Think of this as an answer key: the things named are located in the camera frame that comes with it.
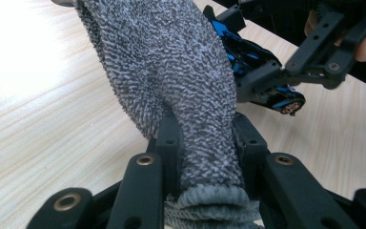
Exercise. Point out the grey fluffy cloth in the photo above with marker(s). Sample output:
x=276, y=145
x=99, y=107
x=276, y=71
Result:
x=171, y=63

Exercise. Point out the blue toy car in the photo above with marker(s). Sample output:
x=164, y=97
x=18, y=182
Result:
x=244, y=47

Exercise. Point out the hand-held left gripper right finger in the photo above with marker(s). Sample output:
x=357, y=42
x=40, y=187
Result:
x=292, y=197

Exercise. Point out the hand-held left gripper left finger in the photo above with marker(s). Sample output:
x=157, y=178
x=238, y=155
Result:
x=139, y=191

